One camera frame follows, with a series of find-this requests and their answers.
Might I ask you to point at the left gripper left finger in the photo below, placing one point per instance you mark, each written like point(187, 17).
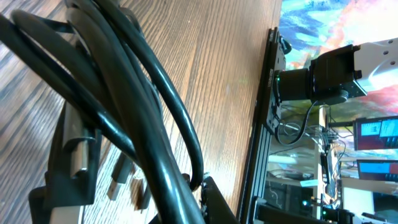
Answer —
point(70, 179)

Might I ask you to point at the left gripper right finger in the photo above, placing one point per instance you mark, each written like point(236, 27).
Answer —
point(214, 207)

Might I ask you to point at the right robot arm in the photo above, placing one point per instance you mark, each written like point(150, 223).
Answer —
point(335, 76)

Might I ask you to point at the lower computer monitor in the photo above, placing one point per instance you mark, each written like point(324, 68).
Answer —
point(378, 170)

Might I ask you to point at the computer monitor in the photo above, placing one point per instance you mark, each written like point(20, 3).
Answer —
point(375, 133)
point(378, 170)

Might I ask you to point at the upper computer monitor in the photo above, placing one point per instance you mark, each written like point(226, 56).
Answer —
point(375, 133)

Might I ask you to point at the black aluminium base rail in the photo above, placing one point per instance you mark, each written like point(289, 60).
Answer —
point(263, 124)

